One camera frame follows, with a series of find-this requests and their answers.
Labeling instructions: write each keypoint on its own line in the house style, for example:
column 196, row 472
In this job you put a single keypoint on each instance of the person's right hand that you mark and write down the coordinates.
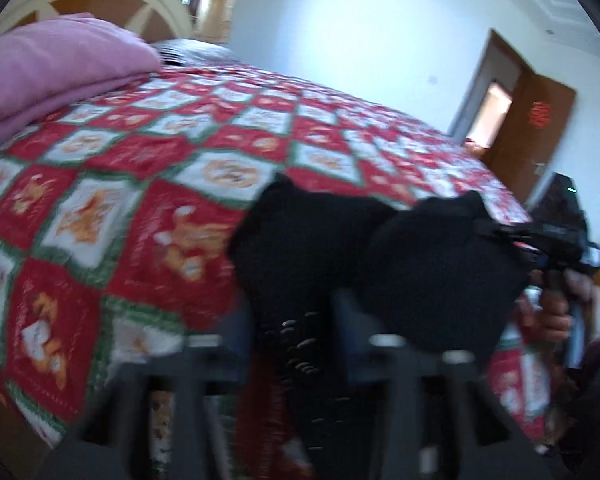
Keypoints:
column 555, row 322

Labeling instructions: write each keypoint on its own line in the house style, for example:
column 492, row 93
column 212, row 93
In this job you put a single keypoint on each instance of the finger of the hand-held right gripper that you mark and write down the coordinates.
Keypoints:
column 510, row 234

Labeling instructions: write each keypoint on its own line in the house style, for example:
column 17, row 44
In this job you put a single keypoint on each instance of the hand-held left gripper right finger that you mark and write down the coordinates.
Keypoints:
column 352, row 345

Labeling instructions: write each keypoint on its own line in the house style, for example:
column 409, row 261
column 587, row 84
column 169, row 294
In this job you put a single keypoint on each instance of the beige curtain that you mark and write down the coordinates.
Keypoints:
column 220, row 5

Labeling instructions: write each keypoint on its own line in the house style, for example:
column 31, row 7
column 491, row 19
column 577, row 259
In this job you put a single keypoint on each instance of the red checked printed quilt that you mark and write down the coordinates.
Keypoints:
column 130, row 160

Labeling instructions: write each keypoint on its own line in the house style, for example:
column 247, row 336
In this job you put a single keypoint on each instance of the grey striped pillow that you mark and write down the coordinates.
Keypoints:
column 195, row 52

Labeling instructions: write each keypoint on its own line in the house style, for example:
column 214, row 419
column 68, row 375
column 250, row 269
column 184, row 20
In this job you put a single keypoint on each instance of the brown door frame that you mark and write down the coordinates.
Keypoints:
column 500, row 55

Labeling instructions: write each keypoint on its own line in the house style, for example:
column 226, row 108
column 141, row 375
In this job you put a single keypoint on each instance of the red door decoration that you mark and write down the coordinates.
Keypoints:
column 538, row 114

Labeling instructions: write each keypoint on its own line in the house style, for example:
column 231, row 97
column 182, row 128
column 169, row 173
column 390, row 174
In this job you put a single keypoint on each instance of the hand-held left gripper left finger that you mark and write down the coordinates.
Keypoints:
column 237, row 350

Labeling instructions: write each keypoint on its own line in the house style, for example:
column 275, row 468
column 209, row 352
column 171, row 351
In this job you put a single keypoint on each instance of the pink folded blanket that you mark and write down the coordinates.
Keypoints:
column 55, row 65

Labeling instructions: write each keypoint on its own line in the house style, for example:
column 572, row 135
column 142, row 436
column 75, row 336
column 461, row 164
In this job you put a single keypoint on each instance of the black pants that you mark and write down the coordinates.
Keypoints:
column 430, row 280

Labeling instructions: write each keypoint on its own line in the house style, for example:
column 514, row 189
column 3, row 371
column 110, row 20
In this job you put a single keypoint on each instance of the brown wooden door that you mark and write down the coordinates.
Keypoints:
column 520, row 150

